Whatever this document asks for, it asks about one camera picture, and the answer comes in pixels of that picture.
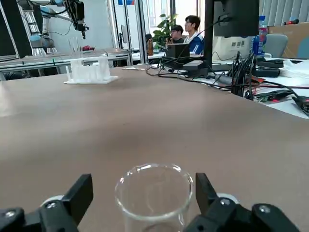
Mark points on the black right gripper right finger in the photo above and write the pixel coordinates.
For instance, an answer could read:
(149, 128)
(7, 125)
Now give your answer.
(224, 217)

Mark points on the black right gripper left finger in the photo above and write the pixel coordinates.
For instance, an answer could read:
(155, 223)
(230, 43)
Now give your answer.
(55, 215)

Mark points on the glass beaker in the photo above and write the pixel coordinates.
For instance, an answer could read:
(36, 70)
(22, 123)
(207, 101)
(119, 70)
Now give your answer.
(154, 193)

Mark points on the glass test tube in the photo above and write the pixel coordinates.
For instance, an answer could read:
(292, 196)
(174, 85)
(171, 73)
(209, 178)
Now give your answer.
(72, 48)

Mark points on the white test tube rack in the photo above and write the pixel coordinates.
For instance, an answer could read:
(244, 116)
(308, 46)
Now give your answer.
(89, 72)

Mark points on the brown cardboard box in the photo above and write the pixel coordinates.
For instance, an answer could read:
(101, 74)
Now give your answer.
(292, 41)

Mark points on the white tissue stack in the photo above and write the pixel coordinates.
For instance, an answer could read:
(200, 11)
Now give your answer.
(294, 68)

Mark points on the metal crucible tongs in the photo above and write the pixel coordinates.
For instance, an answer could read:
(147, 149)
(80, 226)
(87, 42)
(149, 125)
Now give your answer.
(134, 68)

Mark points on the white paper bag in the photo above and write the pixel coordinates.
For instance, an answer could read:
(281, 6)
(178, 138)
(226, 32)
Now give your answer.
(231, 48)

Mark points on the red toy pile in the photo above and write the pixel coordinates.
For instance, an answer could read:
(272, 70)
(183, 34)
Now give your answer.
(88, 48)

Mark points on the black cube device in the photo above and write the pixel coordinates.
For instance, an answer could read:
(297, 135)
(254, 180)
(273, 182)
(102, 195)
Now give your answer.
(178, 50)

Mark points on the person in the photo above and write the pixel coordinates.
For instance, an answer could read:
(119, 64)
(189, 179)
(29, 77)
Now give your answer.
(177, 32)
(194, 41)

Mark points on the grey office chair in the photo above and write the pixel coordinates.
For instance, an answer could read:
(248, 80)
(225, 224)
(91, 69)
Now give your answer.
(276, 46)

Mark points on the blue drink bottle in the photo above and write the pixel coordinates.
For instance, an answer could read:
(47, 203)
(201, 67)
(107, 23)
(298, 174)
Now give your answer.
(259, 41)

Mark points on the green potted plant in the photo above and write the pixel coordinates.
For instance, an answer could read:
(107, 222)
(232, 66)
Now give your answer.
(164, 26)

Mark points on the black computer monitor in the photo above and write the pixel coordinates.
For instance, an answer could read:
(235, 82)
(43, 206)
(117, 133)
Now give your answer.
(234, 17)

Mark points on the aluminium frame post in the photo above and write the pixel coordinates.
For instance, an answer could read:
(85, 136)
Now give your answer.
(143, 31)

